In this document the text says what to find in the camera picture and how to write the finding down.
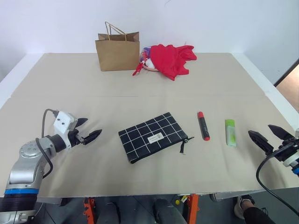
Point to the white and black shoe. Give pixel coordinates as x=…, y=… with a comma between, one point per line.
x=243, y=206

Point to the black trouser leg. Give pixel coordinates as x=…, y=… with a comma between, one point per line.
x=257, y=215

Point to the green tube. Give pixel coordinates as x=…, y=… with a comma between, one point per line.
x=230, y=134

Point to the red and black marker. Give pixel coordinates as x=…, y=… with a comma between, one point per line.
x=203, y=127

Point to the orange table leg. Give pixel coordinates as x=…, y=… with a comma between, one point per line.
x=193, y=208
x=89, y=210

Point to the pink basket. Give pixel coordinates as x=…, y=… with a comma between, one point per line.
x=149, y=67

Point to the small yellow object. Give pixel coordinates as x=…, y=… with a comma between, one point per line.
x=178, y=201

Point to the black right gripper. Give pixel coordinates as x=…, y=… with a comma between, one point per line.
x=289, y=148

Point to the brown paper bag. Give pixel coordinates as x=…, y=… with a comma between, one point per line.
x=116, y=54

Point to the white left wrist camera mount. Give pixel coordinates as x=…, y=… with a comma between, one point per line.
x=62, y=121

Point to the purple plastic cup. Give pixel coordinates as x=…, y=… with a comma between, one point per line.
x=146, y=50

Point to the beige table cover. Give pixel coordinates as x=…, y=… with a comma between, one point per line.
x=70, y=98

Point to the dark rounded shape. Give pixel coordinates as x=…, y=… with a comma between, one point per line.
x=108, y=211
x=167, y=212

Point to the red ribbon clip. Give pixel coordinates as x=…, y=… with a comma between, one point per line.
x=137, y=69

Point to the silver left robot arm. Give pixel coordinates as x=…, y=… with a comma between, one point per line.
x=22, y=168

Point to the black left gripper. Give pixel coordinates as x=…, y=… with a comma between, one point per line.
x=75, y=136

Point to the red cloth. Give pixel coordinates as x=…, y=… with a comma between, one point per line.
x=170, y=59

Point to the black grid zipper pouch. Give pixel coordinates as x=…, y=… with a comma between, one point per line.
x=149, y=137

